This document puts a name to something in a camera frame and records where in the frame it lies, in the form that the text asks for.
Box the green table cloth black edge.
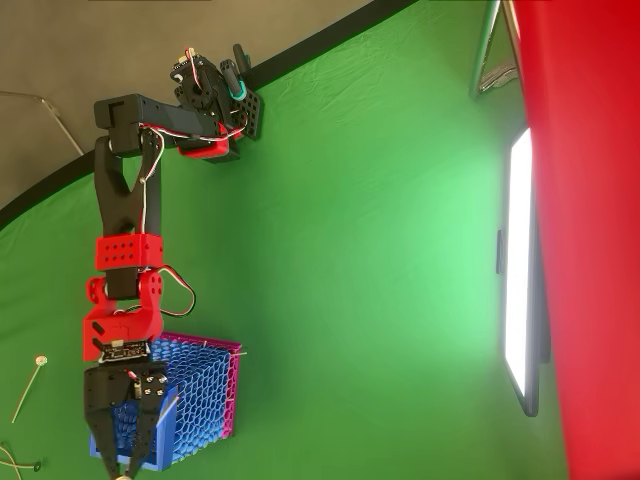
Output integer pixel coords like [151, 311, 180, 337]
[0, 0, 571, 480]

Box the small camera circuit board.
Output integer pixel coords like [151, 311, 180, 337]
[96, 339, 152, 365]

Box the large red blurred object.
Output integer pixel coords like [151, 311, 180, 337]
[508, 0, 640, 480]

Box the blue mesh basket pink base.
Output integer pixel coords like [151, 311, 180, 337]
[89, 330, 244, 473]

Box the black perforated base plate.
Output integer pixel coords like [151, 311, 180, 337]
[225, 88, 265, 143]

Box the black LED light panel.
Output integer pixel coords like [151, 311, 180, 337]
[494, 126, 554, 419]

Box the thin grey metal rod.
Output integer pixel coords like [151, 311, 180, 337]
[0, 90, 86, 158]

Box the chrome tube frame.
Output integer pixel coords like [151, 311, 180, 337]
[468, 0, 522, 101]

